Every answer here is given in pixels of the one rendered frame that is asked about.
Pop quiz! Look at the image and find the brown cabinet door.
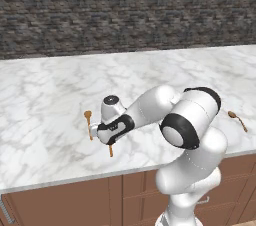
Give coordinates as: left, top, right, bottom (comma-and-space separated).
121, 168, 168, 226

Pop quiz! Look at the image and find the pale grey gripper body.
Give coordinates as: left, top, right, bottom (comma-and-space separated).
89, 122, 100, 139

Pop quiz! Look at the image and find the grey ribbed metal handle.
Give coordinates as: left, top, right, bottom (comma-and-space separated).
0, 195, 16, 226

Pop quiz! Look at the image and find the silver drawer handle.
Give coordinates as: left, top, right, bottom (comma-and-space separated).
196, 196, 211, 206

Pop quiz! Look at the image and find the wide brown cabinet panel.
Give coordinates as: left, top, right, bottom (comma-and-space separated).
2, 175, 123, 226

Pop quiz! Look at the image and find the dark brown spoon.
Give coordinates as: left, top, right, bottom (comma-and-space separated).
227, 110, 249, 134

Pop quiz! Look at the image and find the brown drawer front with handle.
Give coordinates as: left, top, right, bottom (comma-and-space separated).
194, 173, 256, 226

